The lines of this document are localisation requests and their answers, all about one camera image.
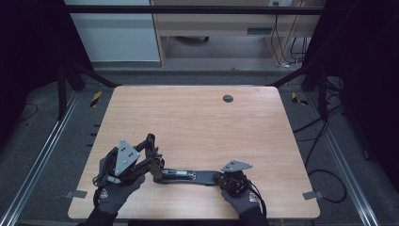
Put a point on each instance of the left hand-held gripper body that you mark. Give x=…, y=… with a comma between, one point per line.
x=125, y=157

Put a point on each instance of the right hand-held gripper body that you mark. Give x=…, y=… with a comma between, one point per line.
x=235, y=165

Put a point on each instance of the black stapler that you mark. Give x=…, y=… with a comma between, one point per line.
x=200, y=177

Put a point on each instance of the person's left hand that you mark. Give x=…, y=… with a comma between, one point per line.
x=114, y=197

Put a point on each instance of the grey tape piece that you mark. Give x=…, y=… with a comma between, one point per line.
x=312, y=195
x=76, y=194

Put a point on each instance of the yellow black striped tape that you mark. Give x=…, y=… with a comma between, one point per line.
x=296, y=100
x=96, y=99

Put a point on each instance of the white cabinet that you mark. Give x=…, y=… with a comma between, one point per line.
x=116, y=37

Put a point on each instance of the light wooden desk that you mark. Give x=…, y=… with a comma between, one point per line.
x=219, y=23

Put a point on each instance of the black metal crossbar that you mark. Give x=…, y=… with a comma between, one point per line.
x=188, y=9

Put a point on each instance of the aluminium floor rail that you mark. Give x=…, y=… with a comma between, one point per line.
x=40, y=157
x=345, y=175

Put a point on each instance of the black metal frame strut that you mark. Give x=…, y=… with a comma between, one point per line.
x=322, y=94
x=62, y=94

